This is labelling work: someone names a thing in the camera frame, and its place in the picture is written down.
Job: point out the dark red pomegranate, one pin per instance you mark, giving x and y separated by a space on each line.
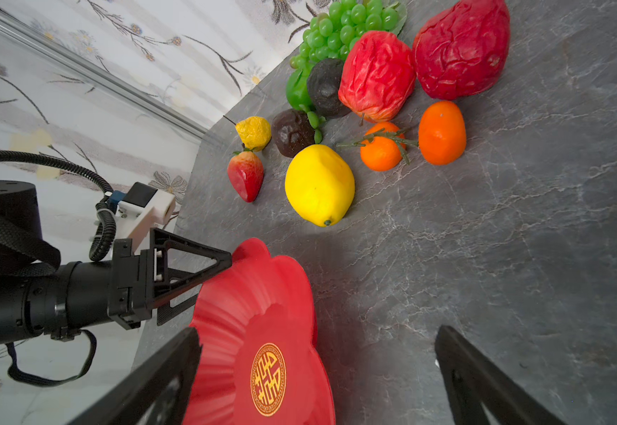
462 51

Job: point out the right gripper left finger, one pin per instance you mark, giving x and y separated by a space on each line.
155 393

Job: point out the green lime fruit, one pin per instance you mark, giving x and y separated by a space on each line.
297 90

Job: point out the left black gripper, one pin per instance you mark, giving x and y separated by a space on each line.
179 267

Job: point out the orange tangerine with stem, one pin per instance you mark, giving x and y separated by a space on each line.
383 147

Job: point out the red flower-shaped fruit bowl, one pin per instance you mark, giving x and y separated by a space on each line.
257 326

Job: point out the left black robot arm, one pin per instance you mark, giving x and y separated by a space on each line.
40 296

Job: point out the red apple fruit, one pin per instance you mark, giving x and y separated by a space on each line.
378 77

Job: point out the yellow lemon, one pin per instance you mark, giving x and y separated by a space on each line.
320 186

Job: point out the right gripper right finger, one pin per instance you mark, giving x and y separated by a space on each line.
474 386

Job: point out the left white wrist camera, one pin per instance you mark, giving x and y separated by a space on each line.
139 210

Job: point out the plain orange tangerine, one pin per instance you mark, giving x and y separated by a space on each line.
442 135

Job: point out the green grape bunch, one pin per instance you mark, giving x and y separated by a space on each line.
334 32

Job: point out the dark avocado upper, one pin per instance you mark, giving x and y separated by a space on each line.
323 86

